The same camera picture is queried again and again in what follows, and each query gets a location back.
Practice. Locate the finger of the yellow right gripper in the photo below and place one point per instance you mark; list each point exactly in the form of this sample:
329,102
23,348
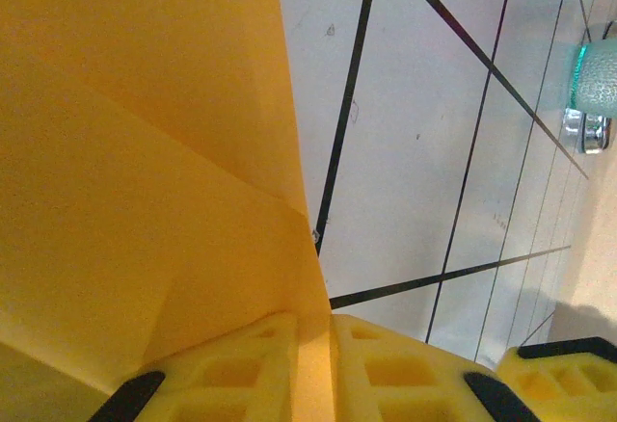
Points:
569,388

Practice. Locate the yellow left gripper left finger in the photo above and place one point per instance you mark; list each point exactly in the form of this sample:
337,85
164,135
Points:
217,383

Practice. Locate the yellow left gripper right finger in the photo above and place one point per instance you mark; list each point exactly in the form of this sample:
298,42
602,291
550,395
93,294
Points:
410,383

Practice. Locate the orange square paper sheet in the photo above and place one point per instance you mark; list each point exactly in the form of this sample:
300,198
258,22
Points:
144,152

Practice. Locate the frosted teal plastic cup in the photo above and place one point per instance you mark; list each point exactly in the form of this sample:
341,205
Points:
595,80

